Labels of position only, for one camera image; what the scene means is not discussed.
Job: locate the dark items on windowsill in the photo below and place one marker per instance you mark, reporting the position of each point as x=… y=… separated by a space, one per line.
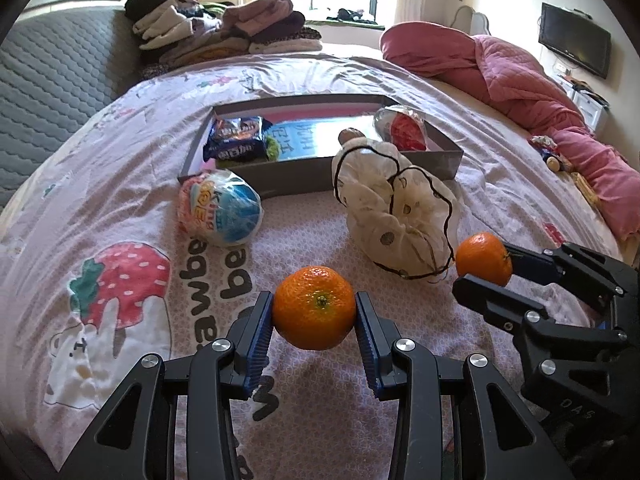
x=352 y=16

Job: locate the pink printed bed sheet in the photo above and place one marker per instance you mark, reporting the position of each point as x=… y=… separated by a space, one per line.
x=96 y=273

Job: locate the white tv cabinet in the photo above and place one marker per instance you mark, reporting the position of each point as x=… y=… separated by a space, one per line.
x=593 y=107

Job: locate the brown walnut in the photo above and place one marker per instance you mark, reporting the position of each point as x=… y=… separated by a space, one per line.
x=349 y=134

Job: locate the small plush toy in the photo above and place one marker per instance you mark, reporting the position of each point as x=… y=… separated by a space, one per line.
x=550 y=154

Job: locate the red snack bag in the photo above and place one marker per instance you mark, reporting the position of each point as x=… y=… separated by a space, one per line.
x=402 y=126

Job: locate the blue cookie packet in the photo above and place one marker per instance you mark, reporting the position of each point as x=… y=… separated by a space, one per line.
x=237 y=139

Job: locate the yellow wooden block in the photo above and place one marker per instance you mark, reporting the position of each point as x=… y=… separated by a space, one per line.
x=585 y=188

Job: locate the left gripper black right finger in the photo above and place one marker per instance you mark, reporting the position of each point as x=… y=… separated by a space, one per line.
x=495 y=435

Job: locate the pink quilted duvet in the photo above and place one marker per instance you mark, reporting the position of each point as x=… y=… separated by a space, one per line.
x=510 y=80

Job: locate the blue white egg toy pack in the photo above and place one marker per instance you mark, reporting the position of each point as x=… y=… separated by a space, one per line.
x=219 y=208

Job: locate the shallow brown cardboard box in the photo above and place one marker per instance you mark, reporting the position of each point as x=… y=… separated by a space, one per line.
x=295 y=176

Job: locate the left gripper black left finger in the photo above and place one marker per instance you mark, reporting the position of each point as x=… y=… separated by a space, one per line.
x=133 y=435

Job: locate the orange tangerine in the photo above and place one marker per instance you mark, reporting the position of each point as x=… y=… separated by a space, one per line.
x=483 y=255
x=314 y=308

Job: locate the white chair back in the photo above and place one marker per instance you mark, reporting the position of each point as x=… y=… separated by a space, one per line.
x=473 y=23

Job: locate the black wall television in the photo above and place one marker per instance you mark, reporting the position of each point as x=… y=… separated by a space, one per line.
x=576 y=37

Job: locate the pile of folded clothes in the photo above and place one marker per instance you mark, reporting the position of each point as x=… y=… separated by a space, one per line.
x=178 y=33

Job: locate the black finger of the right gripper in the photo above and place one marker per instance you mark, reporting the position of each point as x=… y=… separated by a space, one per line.
x=521 y=317
x=590 y=276

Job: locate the beige drawstring pouch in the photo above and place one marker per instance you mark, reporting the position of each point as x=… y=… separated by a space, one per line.
x=402 y=217

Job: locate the grey quilted headboard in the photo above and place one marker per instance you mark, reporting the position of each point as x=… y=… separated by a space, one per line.
x=57 y=70

